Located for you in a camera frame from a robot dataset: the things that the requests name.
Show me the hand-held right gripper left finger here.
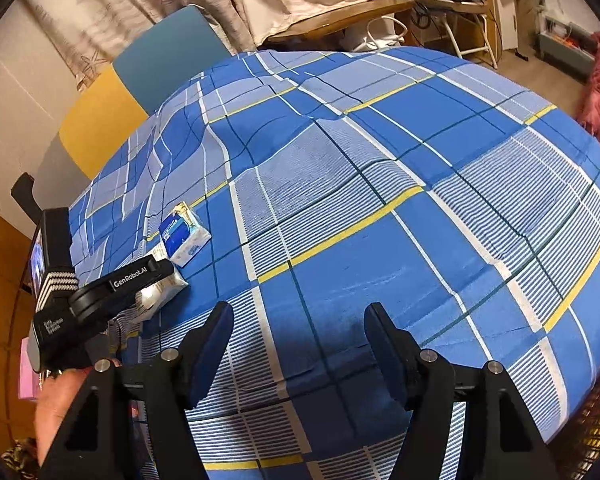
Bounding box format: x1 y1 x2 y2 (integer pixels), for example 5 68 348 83
40 301 235 480

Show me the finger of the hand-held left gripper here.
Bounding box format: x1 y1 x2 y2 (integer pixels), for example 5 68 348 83
102 255 176 308

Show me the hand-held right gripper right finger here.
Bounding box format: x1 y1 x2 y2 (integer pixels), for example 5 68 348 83
364 302 551 480

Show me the person's left hand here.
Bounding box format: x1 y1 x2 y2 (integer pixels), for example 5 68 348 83
32 357 123 467

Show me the pink box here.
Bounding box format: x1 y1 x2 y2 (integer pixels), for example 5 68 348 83
22 337 44 402

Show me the wooden wardrobe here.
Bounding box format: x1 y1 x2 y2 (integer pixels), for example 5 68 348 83
0 195 42 461

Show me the blue and white tissue pack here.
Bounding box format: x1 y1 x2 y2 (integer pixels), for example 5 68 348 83
158 201 212 267

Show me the zebra patterned cloth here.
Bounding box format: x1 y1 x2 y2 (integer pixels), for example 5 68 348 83
0 437 44 475

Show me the blue plaid bed sheet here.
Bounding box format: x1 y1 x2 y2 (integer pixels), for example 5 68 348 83
65 45 600 480

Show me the colour block headboard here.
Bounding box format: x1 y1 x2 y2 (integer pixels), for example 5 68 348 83
11 4 233 222

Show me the dark mesh fabric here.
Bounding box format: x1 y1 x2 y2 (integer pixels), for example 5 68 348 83
544 355 600 480

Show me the wooden desk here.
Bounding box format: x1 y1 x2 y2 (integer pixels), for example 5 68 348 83
259 0 416 53

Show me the white low shelf unit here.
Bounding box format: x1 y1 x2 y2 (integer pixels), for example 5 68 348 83
536 0 599 79

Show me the white cabinet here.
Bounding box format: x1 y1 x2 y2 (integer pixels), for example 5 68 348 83
489 0 522 52

